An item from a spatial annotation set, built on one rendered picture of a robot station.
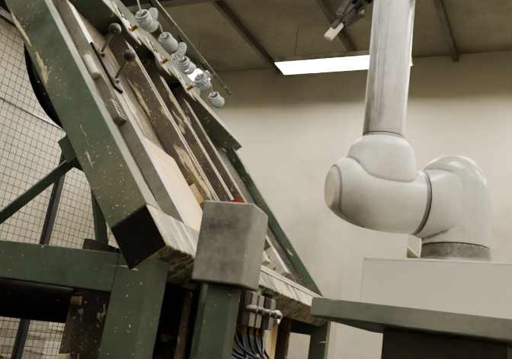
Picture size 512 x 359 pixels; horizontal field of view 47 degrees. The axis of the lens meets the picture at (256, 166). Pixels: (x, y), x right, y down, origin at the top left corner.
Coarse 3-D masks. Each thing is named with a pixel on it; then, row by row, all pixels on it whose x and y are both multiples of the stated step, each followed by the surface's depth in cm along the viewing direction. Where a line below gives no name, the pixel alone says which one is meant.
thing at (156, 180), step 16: (64, 0) 200; (64, 16) 198; (80, 32) 194; (80, 48) 192; (96, 64) 188; (96, 80) 186; (112, 96) 182; (128, 112) 181; (128, 128) 177; (128, 144) 175; (144, 144) 175; (144, 160) 172; (160, 176) 169; (160, 192) 167; (176, 208) 164
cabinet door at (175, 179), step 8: (152, 144) 195; (152, 152) 189; (160, 152) 198; (160, 160) 192; (168, 160) 202; (168, 168) 196; (176, 168) 205; (168, 176) 189; (176, 176) 199; (176, 184) 192; (184, 184) 201; (176, 192) 185; (184, 192) 196; (184, 200) 189; (192, 200) 197; (184, 208) 183; (192, 208) 192; (200, 208) 201; (192, 216) 185; (200, 216) 194; (192, 224) 179
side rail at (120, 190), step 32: (32, 0) 170; (32, 32) 166; (64, 32) 166; (64, 64) 159; (64, 96) 155; (96, 96) 155; (64, 128) 152; (96, 128) 149; (96, 160) 146; (128, 160) 146; (96, 192) 143; (128, 192) 141
